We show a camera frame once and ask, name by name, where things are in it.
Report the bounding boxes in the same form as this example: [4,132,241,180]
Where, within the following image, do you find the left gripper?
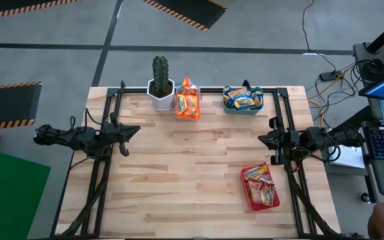
[101,111,142,157]

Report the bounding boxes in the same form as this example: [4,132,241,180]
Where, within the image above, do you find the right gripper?
[257,116,295,166]

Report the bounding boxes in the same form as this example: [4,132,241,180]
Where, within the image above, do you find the teal plastic bin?
[222,85,265,116]

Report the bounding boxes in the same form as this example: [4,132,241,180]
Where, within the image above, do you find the clear plastic bin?
[173,83,202,121]

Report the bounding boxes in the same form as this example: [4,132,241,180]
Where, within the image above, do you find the green cactus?
[151,55,170,98]

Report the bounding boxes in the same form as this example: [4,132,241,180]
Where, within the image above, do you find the red plastic bin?
[239,161,281,213]

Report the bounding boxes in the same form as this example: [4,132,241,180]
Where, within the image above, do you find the white paper sheet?
[327,143,366,170]

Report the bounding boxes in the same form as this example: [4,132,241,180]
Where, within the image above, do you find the black power adapter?
[318,69,343,83]

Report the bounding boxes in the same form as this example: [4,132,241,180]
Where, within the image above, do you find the black hazard-striped floor mat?
[0,81,43,131]
[141,0,228,33]
[0,0,83,22]

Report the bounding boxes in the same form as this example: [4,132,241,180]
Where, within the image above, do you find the green floor mat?
[0,143,52,240]

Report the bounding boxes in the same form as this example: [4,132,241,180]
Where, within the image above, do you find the coiled black cables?
[357,57,384,81]

